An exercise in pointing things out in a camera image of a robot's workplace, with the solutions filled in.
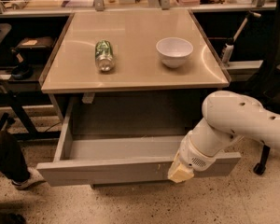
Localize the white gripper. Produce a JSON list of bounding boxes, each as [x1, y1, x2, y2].
[[167, 132, 216, 183]]

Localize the grey top drawer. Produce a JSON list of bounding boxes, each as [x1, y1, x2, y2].
[[36, 94, 242, 187]]

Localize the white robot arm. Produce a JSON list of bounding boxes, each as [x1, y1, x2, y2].
[[168, 91, 280, 183]]

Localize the grey drawer cabinet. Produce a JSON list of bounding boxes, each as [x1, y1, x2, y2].
[[40, 8, 231, 118]]

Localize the white bowl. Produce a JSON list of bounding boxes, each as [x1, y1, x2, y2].
[[156, 37, 193, 68]]

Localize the black office chair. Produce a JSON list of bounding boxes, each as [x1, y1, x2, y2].
[[246, 0, 280, 175]]

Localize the white handheld tool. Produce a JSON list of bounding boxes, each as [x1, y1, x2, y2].
[[220, 11, 261, 65]]

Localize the green soda can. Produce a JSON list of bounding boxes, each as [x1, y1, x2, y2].
[[95, 40, 114, 72]]

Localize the white sneaker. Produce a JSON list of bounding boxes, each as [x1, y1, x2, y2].
[[11, 167, 45, 190]]

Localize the person's dark trouser leg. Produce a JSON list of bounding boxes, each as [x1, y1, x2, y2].
[[0, 131, 30, 183]]

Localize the black box on shelf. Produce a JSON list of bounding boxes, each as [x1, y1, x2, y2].
[[16, 36, 55, 57]]

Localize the black headphones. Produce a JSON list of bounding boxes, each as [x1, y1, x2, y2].
[[11, 49, 34, 80]]

